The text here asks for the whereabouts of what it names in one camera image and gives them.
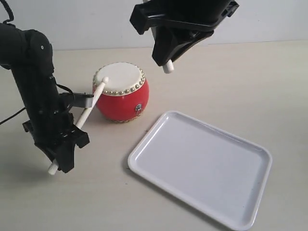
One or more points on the white drumstick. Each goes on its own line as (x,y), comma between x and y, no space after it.
(168,67)
(83,117)

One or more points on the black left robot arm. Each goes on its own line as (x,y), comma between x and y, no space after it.
(28,54)

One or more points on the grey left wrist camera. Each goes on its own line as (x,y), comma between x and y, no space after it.
(81,100)

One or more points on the white plastic tray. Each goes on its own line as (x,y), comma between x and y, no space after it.
(221,175)

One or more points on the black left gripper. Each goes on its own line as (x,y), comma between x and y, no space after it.
(52,128)

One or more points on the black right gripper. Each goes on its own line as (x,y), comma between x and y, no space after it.
(201,17)

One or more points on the small red drum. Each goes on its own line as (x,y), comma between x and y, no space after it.
(126,93)

